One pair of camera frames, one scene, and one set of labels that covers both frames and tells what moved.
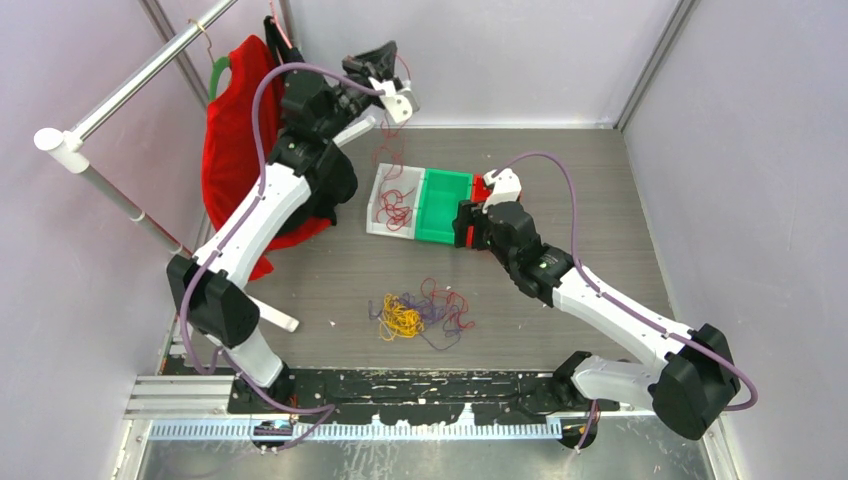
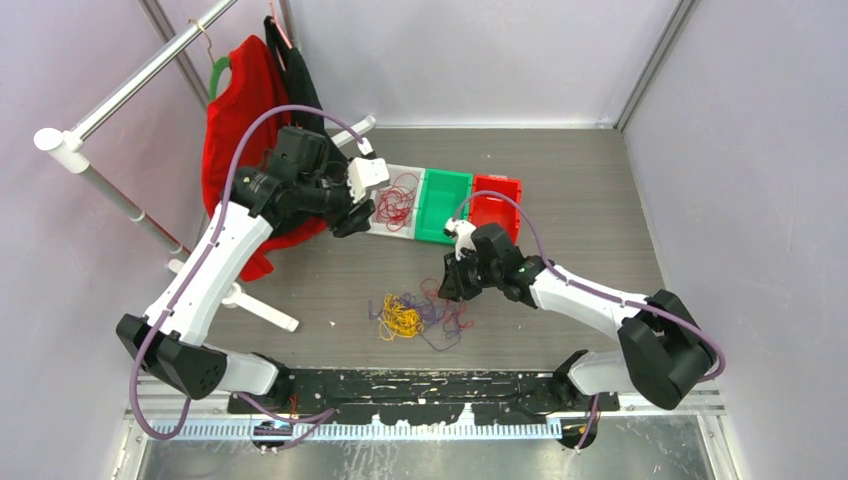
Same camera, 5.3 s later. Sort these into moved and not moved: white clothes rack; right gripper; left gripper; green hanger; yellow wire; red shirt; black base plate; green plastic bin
Moved: right gripper; left gripper
Not moved: black base plate; green plastic bin; green hanger; white clothes rack; red shirt; yellow wire
